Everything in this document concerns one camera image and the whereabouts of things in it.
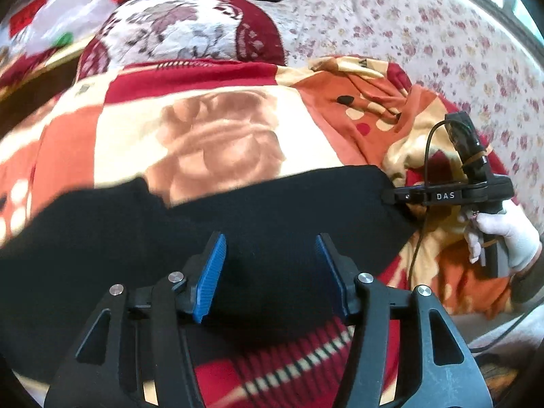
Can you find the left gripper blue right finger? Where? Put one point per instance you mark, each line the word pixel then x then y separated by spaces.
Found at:
pixel 435 369

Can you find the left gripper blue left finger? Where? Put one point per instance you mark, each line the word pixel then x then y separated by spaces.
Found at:
pixel 101 368

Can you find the black pants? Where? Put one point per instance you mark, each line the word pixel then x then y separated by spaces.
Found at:
pixel 249 253

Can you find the right hand white glove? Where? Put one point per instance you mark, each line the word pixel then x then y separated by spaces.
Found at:
pixel 521 238

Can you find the pink floral bed sheet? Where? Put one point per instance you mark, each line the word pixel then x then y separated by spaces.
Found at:
pixel 449 46

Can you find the orange red patterned blanket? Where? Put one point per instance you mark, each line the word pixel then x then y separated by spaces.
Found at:
pixel 125 176

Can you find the wooden desk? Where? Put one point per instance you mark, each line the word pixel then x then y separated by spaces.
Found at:
pixel 50 78

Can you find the red white floral pillow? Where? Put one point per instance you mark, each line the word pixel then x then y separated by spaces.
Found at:
pixel 148 31

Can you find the white plastic bag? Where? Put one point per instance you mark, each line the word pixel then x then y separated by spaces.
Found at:
pixel 72 19

